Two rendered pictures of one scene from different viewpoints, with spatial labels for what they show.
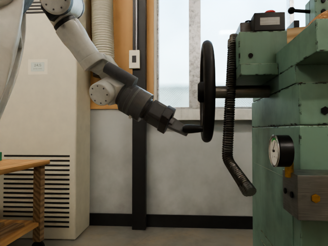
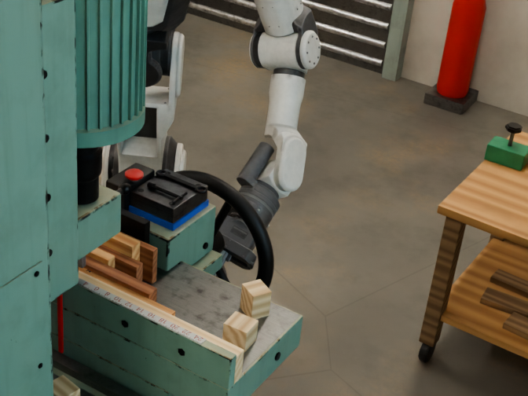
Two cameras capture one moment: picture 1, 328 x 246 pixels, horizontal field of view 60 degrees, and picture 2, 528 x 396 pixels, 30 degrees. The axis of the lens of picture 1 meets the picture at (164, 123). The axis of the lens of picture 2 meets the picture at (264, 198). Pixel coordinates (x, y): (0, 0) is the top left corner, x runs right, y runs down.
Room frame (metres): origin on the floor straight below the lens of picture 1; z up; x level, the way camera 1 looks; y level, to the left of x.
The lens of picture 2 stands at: (1.51, -1.45, 1.83)
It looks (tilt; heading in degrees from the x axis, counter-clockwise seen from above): 31 degrees down; 114
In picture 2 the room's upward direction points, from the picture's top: 6 degrees clockwise
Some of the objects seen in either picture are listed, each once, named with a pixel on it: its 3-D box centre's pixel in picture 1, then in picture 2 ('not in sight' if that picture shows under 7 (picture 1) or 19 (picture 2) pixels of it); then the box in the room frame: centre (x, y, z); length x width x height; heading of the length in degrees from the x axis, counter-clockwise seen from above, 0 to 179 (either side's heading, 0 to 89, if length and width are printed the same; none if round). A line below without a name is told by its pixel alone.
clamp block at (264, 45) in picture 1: (258, 54); (158, 230); (0.80, -0.27, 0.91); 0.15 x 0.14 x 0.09; 175
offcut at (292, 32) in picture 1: (297, 37); not in sight; (0.66, -0.32, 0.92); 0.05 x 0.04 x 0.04; 67
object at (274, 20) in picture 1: (257, 29); (157, 191); (0.80, -0.27, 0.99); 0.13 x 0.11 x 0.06; 175
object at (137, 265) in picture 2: not in sight; (86, 254); (0.76, -0.40, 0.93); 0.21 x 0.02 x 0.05; 175
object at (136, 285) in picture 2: not in sight; (89, 273); (0.79, -0.44, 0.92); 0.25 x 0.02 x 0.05; 175
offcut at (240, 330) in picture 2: not in sight; (240, 331); (1.05, -0.43, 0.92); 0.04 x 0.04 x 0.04; 88
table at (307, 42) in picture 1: (289, 70); (125, 275); (0.80, -0.35, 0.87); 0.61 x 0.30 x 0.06; 175
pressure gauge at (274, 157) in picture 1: (283, 155); not in sight; (0.55, -0.23, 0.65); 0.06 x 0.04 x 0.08; 175
